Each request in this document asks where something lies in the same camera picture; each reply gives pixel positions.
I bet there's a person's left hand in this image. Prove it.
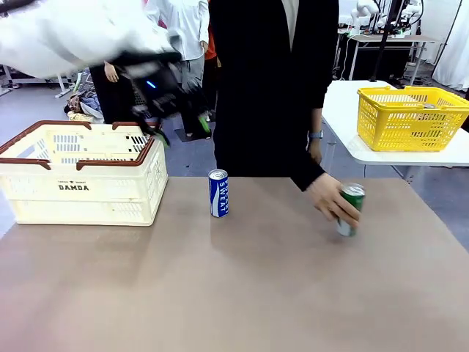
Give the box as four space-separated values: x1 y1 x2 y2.
307 138 324 164

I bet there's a pile of patterned clothes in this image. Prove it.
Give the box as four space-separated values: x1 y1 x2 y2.
64 69 107 124

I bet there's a yellow plastic shopping basket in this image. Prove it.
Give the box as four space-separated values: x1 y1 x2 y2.
356 85 469 153

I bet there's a white framed background desk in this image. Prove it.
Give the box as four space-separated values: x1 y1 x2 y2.
0 64 73 100

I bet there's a person's right forearm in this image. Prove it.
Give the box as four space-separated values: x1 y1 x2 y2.
290 157 328 193

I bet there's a person in black cardigan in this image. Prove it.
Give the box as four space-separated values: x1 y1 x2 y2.
207 0 340 192

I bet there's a white curtain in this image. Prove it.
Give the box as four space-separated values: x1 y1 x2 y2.
431 0 469 92

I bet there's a brown topped background table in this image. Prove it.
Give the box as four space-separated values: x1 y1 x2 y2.
344 32 443 87

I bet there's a white side table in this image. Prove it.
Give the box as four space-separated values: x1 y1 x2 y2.
321 79 469 180

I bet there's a person's right hand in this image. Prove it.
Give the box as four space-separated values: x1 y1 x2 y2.
306 172 362 225

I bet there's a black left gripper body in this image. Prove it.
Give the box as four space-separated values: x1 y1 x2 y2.
119 53 202 122

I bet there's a green drink can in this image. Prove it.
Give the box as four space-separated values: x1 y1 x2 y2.
336 182 366 238

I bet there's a blue Pocari Sweat can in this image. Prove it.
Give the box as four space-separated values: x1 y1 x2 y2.
208 169 230 219

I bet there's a person's left forearm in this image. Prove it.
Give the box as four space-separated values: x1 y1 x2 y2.
310 107 324 133

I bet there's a black tripod pole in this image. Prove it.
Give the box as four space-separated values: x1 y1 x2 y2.
368 0 401 83

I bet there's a cream basket with brown handles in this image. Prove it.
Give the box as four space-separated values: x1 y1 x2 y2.
0 120 169 227

